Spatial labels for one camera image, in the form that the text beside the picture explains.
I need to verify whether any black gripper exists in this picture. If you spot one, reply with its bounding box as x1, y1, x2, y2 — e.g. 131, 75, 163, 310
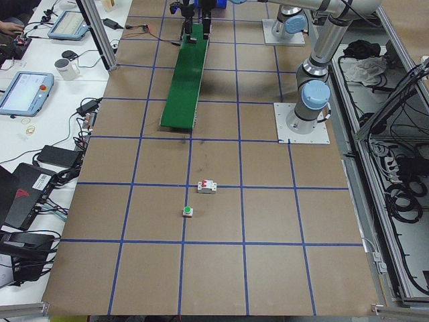
180, 0, 217, 44

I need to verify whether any green conveyor belt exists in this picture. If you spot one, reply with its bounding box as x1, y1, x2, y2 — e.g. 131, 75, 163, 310
160, 23, 208, 130

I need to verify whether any right teach pendant tablet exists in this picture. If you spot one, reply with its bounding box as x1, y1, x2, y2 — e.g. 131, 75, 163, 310
47, 11, 88, 41

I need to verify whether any teach pendant tablet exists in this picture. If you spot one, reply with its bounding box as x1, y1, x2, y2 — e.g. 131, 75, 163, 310
1, 72, 54, 117
47, 11, 88, 41

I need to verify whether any black round mouse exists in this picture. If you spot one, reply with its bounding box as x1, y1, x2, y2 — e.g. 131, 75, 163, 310
62, 50, 78, 61

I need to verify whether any black power adapter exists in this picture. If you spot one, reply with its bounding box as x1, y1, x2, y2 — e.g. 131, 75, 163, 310
76, 99, 101, 116

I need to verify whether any white mug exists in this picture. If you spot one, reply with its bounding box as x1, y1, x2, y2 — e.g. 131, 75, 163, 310
54, 58, 80, 81

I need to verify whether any white red circuit breaker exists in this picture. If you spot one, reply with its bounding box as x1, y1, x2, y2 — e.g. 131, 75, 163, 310
197, 179, 217, 194

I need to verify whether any left teach pendant tablet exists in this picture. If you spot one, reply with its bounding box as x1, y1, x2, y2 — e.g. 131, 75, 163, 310
1, 72, 54, 117

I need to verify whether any red black wire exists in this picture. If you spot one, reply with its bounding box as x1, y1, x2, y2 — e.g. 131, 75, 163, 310
122, 23, 184, 47

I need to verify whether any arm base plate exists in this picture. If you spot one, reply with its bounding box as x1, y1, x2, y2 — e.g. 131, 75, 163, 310
262, 16, 306, 46
273, 103, 330, 144

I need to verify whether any aluminium frame post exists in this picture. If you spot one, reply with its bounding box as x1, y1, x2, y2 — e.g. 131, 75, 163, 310
76, 0, 117, 72

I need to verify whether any green push button switch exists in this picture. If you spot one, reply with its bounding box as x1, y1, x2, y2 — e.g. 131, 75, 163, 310
182, 205, 194, 218

